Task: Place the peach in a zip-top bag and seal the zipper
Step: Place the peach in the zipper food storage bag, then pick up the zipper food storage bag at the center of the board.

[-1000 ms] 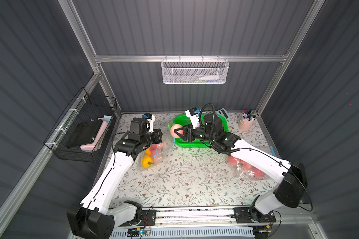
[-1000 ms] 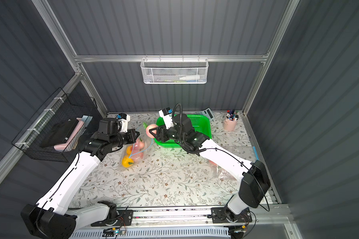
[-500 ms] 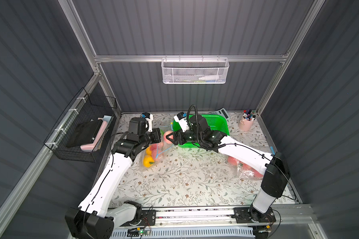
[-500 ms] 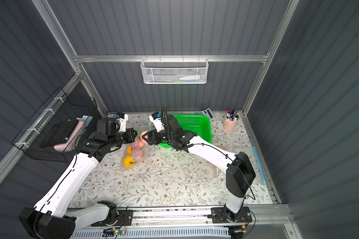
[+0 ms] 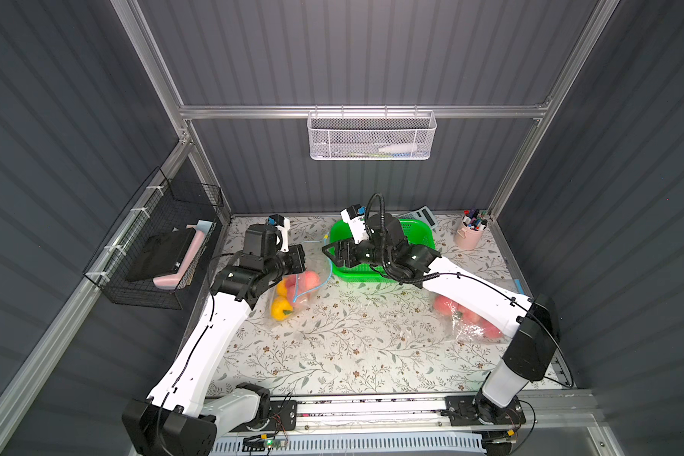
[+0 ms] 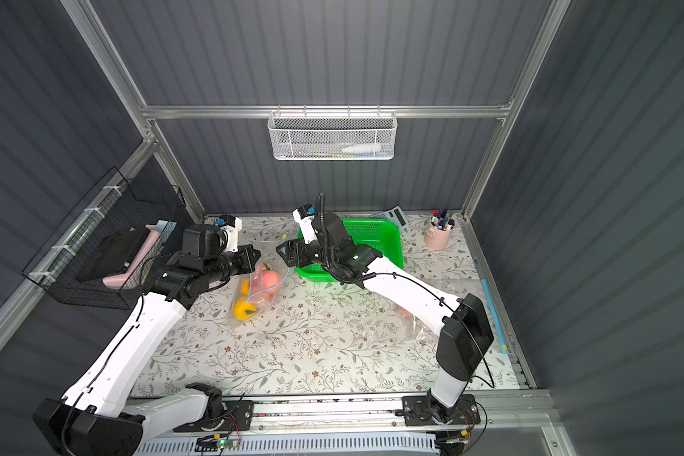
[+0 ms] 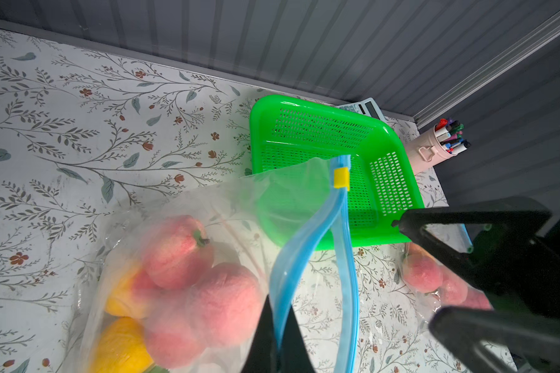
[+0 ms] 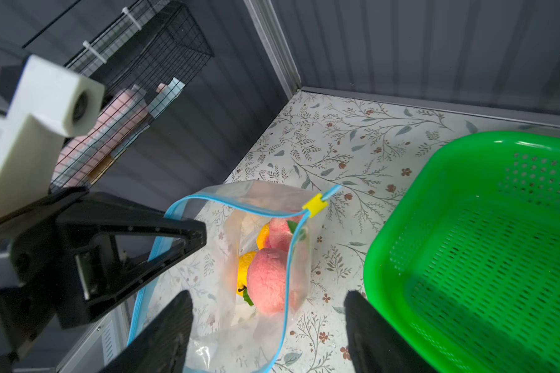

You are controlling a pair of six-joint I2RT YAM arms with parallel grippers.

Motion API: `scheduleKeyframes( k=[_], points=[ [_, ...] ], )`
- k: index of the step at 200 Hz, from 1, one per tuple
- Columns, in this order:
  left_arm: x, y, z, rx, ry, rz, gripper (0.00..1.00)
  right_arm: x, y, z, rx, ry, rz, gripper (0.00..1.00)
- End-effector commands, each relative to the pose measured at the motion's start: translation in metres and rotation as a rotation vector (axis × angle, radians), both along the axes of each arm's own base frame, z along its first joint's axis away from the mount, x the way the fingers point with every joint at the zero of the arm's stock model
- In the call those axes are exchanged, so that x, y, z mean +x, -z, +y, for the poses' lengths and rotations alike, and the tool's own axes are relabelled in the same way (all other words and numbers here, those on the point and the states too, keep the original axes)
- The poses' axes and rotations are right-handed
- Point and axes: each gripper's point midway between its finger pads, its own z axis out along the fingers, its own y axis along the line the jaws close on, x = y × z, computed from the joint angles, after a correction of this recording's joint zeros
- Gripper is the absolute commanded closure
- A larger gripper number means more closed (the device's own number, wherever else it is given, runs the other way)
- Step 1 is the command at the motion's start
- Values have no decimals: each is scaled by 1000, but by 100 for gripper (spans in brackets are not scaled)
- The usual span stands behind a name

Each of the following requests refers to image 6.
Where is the clear zip-top bag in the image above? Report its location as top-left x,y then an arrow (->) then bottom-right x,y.
391,277 -> 512,357
229,233 -> 290,328

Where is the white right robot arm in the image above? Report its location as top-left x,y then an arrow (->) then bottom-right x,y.
277,203 -> 494,424

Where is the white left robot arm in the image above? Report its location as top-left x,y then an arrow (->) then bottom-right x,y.
33,215 -> 260,455

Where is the green plastic basket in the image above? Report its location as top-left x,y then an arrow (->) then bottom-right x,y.
294,217 -> 406,284

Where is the light blue calculator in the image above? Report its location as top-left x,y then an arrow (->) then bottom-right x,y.
372,206 -> 409,230

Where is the pink metal pen bucket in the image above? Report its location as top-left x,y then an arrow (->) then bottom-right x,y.
425,225 -> 453,251

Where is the white tube in basket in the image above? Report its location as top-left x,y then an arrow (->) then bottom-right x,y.
342,142 -> 382,156

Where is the black flat case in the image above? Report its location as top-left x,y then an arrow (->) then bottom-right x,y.
75,229 -> 148,282

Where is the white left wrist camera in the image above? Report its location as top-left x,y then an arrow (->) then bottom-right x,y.
216,214 -> 242,253

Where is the white wire wall basket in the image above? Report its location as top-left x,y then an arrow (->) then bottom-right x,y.
267,110 -> 398,162

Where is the pink handle tool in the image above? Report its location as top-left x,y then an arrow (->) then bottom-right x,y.
102,222 -> 163,290

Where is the black wire side basket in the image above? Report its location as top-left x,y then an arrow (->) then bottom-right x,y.
22,168 -> 191,310

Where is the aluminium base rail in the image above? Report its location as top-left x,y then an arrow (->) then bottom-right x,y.
124,392 -> 526,434

